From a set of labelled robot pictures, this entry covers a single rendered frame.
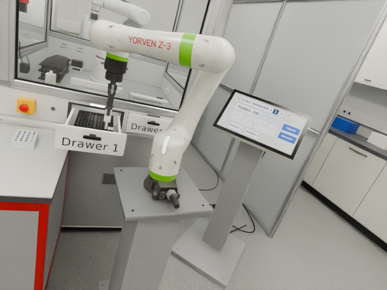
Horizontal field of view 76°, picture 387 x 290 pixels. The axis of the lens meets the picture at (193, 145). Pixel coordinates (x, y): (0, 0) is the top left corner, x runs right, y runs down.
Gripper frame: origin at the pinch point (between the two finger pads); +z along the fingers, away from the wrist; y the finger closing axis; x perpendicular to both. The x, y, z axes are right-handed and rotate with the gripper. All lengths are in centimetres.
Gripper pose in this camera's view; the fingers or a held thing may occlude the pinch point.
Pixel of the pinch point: (107, 114)
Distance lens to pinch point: 124.8
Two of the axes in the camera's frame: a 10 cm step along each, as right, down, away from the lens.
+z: -2.8, 8.9, 3.6
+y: 2.8, 4.3, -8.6
